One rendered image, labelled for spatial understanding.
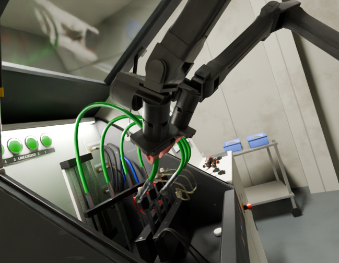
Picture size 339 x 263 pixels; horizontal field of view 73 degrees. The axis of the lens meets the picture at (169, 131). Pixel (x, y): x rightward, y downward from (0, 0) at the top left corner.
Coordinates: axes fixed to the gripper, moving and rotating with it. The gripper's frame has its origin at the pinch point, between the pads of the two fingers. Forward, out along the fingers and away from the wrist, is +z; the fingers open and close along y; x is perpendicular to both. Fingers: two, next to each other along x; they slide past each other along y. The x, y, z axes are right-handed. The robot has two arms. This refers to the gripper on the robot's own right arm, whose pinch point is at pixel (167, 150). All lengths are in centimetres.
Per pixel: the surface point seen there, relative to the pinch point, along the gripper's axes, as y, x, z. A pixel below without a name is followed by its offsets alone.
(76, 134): 28.8, 9.0, 8.9
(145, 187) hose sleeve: -3.2, 12.7, 6.1
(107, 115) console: 46, -25, 16
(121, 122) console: 38.2, -26.7, 15.9
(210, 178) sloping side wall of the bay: -11.5, -31.5, 17.8
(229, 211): -24.6, -13.1, 14.3
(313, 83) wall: -37, -272, -34
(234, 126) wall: 21, -261, 55
